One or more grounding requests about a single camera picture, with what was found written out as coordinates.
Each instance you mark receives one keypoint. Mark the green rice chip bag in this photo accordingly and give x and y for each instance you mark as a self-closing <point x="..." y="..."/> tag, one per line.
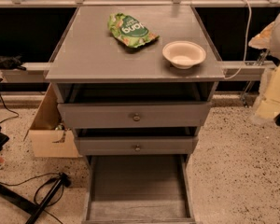
<point x="130" y="31"/>

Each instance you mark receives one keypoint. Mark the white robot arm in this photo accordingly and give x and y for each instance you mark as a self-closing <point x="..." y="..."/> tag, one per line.
<point x="268" y="38"/>

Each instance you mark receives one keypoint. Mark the grey top drawer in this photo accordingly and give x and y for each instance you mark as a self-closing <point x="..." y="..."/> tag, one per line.
<point x="134" y="115"/>

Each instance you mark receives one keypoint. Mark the grey drawer cabinet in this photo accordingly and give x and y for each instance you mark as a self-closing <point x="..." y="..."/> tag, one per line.
<point x="92" y="67"/>

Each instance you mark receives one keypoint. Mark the grey middle drawer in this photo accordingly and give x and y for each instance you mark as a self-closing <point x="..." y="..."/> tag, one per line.
<point x="135" y="145"/>

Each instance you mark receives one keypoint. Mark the grey open bottom drawer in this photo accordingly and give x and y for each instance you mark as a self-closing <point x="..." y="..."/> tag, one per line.
<point x="148" y="189"/>

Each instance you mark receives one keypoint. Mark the white paper bowl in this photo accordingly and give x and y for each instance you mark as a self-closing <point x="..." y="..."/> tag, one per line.
<point x="183" y="54"/>

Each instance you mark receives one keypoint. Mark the cardboard box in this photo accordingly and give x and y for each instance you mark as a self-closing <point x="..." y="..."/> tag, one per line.
<point x="48" y="134"/>

